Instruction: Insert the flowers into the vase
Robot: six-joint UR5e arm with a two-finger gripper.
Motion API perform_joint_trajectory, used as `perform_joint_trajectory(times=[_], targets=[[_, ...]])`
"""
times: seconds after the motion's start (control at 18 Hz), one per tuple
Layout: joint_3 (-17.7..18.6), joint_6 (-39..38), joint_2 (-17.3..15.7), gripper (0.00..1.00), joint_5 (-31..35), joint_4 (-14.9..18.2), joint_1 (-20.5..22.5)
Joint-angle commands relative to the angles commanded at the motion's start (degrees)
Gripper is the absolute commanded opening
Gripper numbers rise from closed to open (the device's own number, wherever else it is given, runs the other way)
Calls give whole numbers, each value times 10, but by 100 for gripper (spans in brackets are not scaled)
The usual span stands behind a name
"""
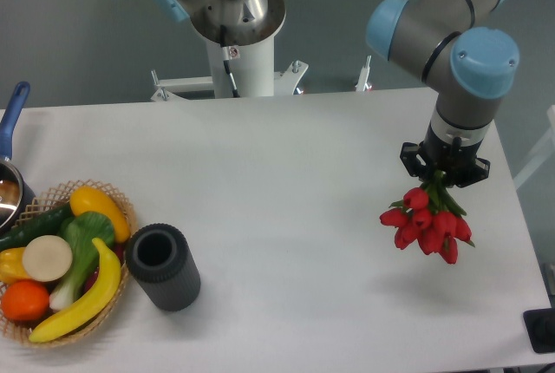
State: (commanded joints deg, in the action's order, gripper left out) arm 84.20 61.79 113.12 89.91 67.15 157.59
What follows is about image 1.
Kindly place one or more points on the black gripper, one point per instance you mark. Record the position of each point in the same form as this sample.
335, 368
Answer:
459, 163

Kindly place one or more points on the red tulip bouquet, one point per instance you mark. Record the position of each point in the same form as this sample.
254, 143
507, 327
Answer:
430, 217

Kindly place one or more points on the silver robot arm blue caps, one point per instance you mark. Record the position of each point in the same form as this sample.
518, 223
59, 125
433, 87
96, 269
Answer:
441, 42

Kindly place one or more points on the dark grey ribbed vase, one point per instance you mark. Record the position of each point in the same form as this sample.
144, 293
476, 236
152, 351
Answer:
160, 260

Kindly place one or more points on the black device at table edge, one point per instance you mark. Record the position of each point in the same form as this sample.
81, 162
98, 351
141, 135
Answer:
540, 329

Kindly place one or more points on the yellow plastic banana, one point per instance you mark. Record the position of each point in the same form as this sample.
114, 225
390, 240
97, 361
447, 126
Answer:
88, 305

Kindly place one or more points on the green bok choy toy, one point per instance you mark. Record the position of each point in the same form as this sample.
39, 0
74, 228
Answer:
79, 233

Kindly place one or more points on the yellow lemon toy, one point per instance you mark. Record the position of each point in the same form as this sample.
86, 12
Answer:
90, 199

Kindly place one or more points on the woven wicker basket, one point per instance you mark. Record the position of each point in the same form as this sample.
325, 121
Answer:
51, 208

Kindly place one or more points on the green cucumber toy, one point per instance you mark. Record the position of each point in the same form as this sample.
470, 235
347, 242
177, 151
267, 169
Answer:
47, 223

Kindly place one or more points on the beige round mushroom toy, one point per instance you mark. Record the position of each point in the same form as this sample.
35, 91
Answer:
47, 258

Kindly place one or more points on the orange plastic fruit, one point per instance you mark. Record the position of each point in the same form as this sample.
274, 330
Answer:
25, 300

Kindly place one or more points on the yellow bell pepper toy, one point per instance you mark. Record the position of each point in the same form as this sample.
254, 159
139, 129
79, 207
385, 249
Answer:
11, 267

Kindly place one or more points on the white frame at right edge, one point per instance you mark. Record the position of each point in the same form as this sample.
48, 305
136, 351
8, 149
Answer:
541, 151

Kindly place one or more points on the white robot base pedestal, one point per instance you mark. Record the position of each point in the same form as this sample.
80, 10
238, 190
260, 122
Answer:
239, 36

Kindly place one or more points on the blue handled steel pot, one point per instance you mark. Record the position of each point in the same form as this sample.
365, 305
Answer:
15, 192

